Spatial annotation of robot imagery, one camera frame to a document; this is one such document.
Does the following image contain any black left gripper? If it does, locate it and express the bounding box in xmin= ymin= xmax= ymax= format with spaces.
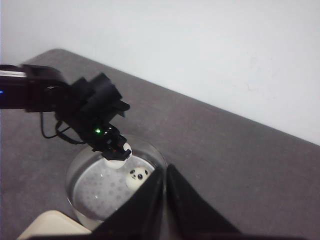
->
xmin=53 ymin=73 xmax=132 ymax=161

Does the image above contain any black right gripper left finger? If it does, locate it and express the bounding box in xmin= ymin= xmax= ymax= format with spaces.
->
xmin=29 ymin=167 xmax=164 ymax=240

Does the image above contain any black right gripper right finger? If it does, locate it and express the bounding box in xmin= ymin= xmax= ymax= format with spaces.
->
xmin=166 ymin=164 xmax=302 ymax=240

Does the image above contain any panda bun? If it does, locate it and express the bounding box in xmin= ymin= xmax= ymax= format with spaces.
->
xmin=125 ymin=167 xmax=152 ymax=191
xmin=104 ymin=143 xmax=132 ymax=170

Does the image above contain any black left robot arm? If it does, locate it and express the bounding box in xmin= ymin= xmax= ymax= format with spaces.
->
xmin=0 ymin=64 xmax=132 ymax=161

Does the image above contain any stainless steel steamer pot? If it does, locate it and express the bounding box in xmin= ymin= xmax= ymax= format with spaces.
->
xmin=65 ymin=134 xmax=167 ymax=231

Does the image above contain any cream plastic tray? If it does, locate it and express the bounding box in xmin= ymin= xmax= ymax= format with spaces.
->
xmin=17 ymin=210 xmax=91 ymax=240

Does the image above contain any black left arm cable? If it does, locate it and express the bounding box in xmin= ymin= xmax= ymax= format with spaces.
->
xmin=39 ymin=111 xmax=87 ymax=146

